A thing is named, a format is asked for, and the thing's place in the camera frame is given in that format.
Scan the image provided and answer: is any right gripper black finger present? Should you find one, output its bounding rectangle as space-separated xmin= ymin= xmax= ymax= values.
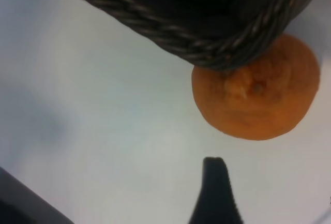
xmin=186 ymin=156 xmax=245 ymax=224

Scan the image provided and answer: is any orange fruit with knob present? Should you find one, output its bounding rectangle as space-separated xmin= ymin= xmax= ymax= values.
xmin=191 ymin=34 xmax=321 ymax=141

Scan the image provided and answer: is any dark brown wicker basket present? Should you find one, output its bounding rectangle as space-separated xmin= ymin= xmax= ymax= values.
xmin=45 ymin=0 xmax=321 ymax=72

